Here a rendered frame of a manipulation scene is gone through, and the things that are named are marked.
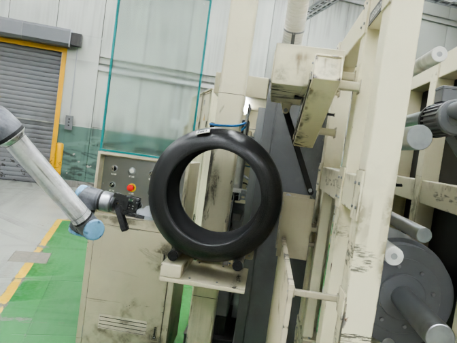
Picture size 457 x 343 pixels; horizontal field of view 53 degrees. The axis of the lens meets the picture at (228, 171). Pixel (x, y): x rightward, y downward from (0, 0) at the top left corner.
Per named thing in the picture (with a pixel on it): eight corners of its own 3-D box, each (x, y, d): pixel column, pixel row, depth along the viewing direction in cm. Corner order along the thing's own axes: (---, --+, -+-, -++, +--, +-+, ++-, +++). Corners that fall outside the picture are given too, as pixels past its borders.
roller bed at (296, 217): (275, 247, 239) (283, 191, 238) (302, 251, 238) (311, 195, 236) (275, 256, 220) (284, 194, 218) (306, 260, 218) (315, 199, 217)
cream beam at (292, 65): (268, 102, 222) (273, 72, 222) (320, 108, 220) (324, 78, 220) (268, 83, 162) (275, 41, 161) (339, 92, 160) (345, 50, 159)
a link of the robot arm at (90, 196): (77, 204, 210) (83, 183, 211) (103, 211, 209) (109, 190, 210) (69, 204, 201) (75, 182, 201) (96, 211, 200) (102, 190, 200)
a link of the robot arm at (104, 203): (96, 211, 200) (104, 208, 210) (107, 214, 200) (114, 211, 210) (101, 191, 200) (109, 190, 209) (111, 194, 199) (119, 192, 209)
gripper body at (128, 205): (138, 200, 199) (112, 192, 200) (133, 218, 200) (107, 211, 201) (143, 198, 207) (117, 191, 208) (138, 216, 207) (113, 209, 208)
